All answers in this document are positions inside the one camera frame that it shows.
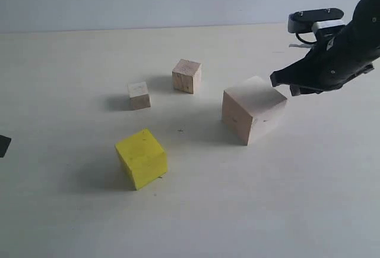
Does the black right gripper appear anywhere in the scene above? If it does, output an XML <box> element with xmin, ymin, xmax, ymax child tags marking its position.
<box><xmin>270</xmin><ymin>0</ymin><xmax>379</xmax><ymax>96</ymax></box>

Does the large pale wooden cube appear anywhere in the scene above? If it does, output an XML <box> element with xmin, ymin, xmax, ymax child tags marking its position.
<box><xmin>221</xmin><ymin>76</ymin><xmax>287</xmax><ymax>146</ymax></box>

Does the medium wooden cube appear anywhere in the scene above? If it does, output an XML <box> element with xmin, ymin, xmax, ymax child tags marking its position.
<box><xmin>172</xmin><ymin>59</ymin><xmax>202</xmax><ymax>94</ymax></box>

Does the yellow cube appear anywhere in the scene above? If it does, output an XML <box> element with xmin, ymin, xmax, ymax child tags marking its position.
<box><xmin>115</xmin><ymin>128</ymin><xmax>168</xmax><ymax>190</ymax></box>

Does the small wooden cube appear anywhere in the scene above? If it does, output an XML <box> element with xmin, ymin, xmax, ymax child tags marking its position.
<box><xmin>127</xmin><ymin>81</ymin><xmax>151</xmax><ymax>110</ymax></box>

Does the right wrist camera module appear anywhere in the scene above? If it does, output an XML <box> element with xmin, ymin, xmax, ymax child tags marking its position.
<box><xmin>287</xmin><ymin>8</ymin><xmax>345</xmax><ymax>45</ymax></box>

